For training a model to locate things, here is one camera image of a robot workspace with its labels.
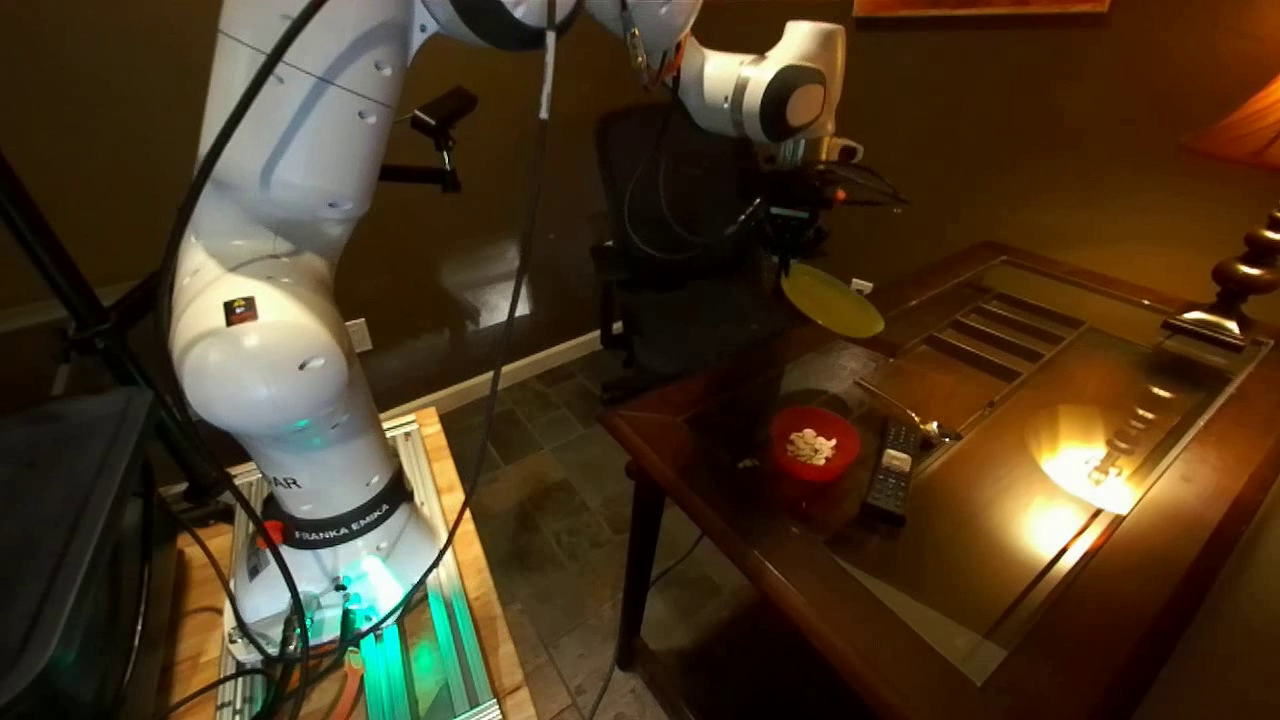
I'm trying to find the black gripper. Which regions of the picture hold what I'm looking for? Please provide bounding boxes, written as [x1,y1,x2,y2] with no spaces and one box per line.
[756,159,847,277]

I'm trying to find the yellow plastic plate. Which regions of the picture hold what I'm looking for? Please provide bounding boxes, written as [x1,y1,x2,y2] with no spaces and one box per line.
[777,257,890,345]

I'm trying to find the white seeds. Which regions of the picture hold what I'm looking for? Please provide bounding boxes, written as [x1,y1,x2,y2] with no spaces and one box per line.
[779,424,845,474]

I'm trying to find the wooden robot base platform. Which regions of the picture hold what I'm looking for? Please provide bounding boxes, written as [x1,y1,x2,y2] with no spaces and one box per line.
[154,406,539,720]

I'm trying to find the orange plastic bowl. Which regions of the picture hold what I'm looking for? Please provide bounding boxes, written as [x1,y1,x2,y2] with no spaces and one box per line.
[762,401,867,487]

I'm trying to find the black office chair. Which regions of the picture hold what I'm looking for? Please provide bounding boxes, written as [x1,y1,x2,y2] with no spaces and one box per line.
[586,102,805,392]

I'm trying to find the silver spoon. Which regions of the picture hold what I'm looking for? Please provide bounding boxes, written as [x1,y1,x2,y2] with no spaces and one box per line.
[858,415,936,526]

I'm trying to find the dark wooden glass-top table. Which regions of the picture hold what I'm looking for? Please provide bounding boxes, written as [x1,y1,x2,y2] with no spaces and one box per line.
[599,237,1280,720]

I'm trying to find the table lamp with orange shade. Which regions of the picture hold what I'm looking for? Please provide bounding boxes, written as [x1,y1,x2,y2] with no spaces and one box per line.
[1155,73,1280,356]

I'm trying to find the black equipment case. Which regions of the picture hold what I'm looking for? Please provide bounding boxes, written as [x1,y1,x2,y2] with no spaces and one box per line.
[0,379,161,720]

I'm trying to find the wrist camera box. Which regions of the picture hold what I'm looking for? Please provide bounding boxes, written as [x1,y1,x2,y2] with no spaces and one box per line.
[817,128,871,171]

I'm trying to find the black camera on articulated arm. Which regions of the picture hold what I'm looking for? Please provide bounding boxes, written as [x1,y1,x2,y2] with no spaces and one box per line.
[377,84,478,201]

